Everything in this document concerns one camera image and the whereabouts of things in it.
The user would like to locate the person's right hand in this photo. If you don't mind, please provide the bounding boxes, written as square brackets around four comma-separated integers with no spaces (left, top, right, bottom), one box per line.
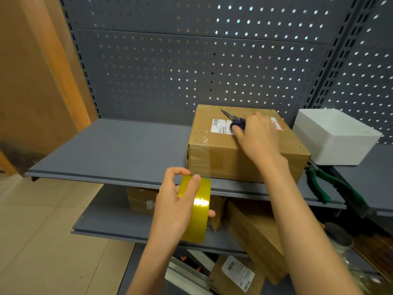
[232,112,289,173]

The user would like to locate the person's left hand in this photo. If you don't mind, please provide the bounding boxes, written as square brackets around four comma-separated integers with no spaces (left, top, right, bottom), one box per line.
[149,167,216,247]

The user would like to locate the yellow tape roll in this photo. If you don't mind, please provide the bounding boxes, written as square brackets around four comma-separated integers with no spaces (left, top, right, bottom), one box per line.
[178,175,212,244]

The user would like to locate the black scissors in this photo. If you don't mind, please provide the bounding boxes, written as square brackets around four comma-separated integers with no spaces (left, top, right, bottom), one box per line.
[220,109,247,132]

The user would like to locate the brown cardboard box white labels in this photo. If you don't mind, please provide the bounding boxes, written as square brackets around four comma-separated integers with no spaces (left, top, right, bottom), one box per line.
[186,104,311,184]

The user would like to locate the green handled needle-nose pliers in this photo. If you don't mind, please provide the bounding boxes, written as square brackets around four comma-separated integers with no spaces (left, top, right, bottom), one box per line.
[304,159,368,208]

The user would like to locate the white plastic bin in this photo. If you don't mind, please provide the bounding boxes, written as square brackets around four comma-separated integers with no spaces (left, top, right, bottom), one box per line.
[292,108,383,166]

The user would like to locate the person's left forearm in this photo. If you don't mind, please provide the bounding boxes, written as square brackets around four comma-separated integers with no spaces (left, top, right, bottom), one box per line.
[126,236,180,295]

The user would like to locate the person's right forearm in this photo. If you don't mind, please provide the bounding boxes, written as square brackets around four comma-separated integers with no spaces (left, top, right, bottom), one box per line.
[261,159,363,295]

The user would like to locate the cardboard box torn white sticker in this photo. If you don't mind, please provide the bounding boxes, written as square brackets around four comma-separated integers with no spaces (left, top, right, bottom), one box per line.
[126,186,160,214]

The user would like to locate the cardboard box red lettering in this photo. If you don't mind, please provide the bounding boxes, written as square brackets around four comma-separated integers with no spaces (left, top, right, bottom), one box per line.
[226,199,326,286]

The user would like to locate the cardboard box barcode label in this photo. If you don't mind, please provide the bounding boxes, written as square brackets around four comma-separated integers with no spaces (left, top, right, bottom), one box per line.
[208,254,266,295]

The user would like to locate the white tape roll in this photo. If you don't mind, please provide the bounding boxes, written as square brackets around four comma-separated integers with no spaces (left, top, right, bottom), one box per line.
[324,222,355,252]

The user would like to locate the cardboard box red blue print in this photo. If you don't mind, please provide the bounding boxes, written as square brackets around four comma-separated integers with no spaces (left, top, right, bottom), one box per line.
[353,233,393,283]

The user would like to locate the white flat strips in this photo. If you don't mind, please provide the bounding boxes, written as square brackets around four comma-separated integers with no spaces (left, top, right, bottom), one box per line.
[164,256,215,295]

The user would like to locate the grey perforated back panel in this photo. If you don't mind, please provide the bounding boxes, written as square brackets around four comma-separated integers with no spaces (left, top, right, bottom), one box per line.
[319,0,393,145]
[60,0,357,126]

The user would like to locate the crumpled clear plastic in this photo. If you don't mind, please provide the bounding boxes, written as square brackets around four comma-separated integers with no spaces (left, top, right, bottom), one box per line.
[334,245,381,295]

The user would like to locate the brown wooden panel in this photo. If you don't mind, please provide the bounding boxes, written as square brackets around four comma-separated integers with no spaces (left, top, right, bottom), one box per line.
[0,0,99,177]

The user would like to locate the grey slotted upright post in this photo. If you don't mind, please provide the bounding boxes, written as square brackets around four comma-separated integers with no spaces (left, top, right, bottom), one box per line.
[302,0,380,109]
[58,0,102,120]

